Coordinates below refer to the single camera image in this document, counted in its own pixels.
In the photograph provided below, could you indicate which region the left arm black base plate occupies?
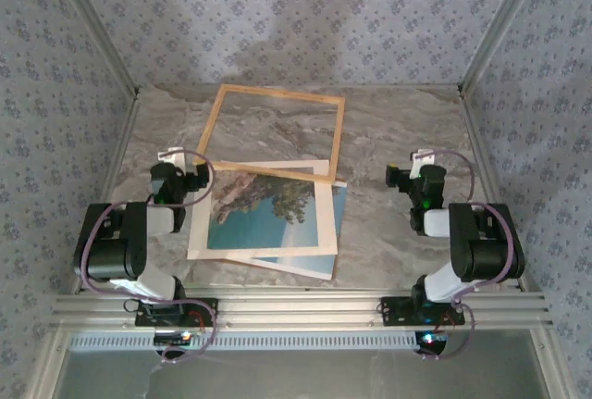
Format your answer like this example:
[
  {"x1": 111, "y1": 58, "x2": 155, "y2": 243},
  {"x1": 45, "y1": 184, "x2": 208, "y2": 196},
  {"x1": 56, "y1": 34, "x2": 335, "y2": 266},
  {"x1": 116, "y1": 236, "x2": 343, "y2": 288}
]
[{"x1": 134, "y1": 297, "x2": 219, "y2": 329}]

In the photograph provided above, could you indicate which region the aluminium frame leg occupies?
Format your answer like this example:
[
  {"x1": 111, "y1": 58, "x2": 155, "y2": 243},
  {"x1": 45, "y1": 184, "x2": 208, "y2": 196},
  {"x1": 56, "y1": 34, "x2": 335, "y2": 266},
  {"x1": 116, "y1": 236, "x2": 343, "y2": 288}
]
[
  {"x1": 25, "y1": 329, "x2": 70, "y2": 399},
  {"x1": 529, "y1": 328, "x2": 574, "y2": 399}
]

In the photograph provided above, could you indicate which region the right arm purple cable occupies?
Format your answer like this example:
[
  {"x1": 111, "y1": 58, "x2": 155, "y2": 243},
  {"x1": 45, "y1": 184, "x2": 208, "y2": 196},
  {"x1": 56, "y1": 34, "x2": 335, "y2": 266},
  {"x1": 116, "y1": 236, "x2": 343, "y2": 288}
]
[{"x1": 413, "y1": 148, "x2": 515, "y2": 363}]

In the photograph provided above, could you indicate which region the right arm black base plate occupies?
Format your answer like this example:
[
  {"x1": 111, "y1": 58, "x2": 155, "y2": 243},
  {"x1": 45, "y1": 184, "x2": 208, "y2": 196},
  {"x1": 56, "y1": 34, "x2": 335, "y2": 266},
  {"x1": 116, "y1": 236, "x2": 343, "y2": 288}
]
[{"x1": 379, "y1": 295, "x2": 466, "y2": 328}]

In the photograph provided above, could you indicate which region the grey metal panel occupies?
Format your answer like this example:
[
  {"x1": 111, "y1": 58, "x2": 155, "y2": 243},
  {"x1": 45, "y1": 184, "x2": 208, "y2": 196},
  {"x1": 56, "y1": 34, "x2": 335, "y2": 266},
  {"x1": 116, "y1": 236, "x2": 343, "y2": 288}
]
[{"x1": 57, "y1": 330, "x2": 549, "y2": 399}]

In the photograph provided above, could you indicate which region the seaside cliff photo print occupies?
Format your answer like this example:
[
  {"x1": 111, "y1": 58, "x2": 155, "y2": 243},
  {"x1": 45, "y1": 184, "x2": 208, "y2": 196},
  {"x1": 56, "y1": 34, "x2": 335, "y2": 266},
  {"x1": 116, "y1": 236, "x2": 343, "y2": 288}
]
[{"x1": 206, "y1": 170, "x2": 349, "y2": 281}]

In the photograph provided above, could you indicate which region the aluminium corner post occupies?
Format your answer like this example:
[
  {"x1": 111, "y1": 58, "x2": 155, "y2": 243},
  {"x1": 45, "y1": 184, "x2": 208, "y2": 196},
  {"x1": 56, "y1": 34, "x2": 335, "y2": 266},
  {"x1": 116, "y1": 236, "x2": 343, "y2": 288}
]
[
  {"x1": 45, "y1": 0, "x2": 142, "y2": 97},
  {"x1": 459, "y1": 0, "x2": 555, "y2": 93}
]

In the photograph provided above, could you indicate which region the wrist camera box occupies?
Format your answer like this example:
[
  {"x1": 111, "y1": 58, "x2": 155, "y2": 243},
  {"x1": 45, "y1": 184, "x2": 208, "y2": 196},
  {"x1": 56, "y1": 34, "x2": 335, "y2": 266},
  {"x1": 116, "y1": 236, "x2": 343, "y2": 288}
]
[
  {"x1": 410, "y1": 148, "x2": 438, "y2": 169},
  {"x1": 156, "y1": 146, "x2": 187, "y2": 163}
]

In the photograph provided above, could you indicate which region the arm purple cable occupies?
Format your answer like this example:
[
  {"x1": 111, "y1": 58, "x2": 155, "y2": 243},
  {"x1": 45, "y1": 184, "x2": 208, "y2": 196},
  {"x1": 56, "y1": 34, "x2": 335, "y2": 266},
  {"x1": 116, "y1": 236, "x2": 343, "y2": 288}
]
[
  {"x1": 413, "y1": 148, "x2": 515, "y2": 363},
  {"x1": 73, "y1": 149, "x2": 219, "y2": 366}
]

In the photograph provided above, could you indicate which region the grey slotted cable duct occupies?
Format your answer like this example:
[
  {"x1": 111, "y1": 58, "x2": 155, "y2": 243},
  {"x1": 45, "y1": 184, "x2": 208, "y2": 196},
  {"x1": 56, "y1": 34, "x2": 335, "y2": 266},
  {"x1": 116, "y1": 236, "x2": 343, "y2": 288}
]
[{"x1": 68, "y1": 330, "x2": 420, "y2": 354}]

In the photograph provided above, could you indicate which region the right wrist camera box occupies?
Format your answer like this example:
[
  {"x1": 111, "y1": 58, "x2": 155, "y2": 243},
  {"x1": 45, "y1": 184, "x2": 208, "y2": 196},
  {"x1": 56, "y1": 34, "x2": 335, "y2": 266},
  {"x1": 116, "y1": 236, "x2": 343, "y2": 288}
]
[{"x1": 410, "y1": 148, "x2": 438, "y2": 169}]

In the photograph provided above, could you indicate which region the long aluminium mounting rail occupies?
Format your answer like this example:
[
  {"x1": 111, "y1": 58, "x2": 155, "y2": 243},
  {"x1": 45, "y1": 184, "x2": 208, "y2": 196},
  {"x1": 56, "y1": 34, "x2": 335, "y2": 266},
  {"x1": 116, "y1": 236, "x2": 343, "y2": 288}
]
[{"x1": 49, "y1": 291, "x2": 555, "y2": 331}]

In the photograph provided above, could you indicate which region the light wooden picture frame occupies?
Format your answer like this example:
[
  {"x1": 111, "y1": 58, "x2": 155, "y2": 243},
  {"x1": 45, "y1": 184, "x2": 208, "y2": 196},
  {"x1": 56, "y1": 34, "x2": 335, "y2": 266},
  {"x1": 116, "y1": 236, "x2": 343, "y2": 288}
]
[{"x1": 196, "y1": 83, "x2": 347, "y2": 183}]

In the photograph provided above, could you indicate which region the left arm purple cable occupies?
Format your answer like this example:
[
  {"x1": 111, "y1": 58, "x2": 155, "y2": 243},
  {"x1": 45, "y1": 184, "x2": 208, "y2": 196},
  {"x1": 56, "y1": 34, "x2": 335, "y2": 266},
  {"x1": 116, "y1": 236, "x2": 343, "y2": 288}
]
[{"x1": 73, "y1": 149, "x2": 219, "y2": 366}]

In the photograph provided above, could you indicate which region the white picture mat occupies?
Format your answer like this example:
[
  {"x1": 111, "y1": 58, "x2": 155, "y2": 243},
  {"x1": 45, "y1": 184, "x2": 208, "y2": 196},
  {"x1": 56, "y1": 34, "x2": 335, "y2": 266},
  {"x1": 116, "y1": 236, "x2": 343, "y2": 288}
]
[{"x1": 186, "y1": 159, "x2": 339, "y2": 261}]

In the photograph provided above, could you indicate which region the black controller board with LED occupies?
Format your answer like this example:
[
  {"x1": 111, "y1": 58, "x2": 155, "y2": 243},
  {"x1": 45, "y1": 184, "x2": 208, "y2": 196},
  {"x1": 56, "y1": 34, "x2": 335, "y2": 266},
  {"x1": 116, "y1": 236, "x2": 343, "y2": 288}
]
[
  {"x1": 414, "y1": 330, "x2": 450, "y2": 356},
  {"x1": 154, "y1": 331, "x2": 193, "y2": 358}
]

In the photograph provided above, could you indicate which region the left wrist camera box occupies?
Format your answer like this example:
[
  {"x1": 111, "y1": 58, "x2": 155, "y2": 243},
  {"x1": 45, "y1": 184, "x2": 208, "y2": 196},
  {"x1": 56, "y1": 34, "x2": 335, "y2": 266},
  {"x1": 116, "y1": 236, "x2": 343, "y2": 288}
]
[{"x1": 156, "y1": 146, "x2": 187, "y2": 163}]

